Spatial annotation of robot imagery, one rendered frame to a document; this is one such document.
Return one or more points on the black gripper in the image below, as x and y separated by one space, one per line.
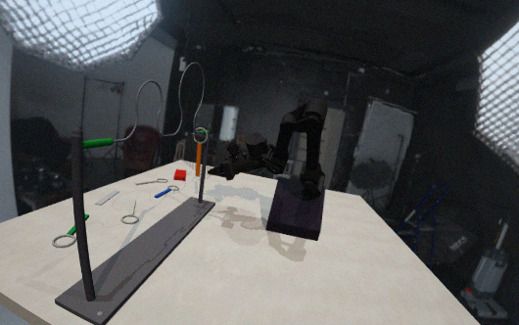
228 169

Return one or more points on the grey ring with green handle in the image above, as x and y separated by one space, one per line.
69 234

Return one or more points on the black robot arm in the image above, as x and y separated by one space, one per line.
309 119

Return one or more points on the red rectangular block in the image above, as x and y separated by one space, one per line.
180 175

